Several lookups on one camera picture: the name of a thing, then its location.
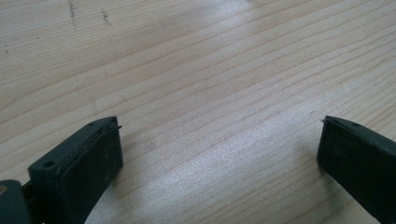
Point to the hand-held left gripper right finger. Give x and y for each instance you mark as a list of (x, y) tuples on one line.
[(361, 161)]

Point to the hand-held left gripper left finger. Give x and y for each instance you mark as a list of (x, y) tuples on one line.
[(77, 168)]

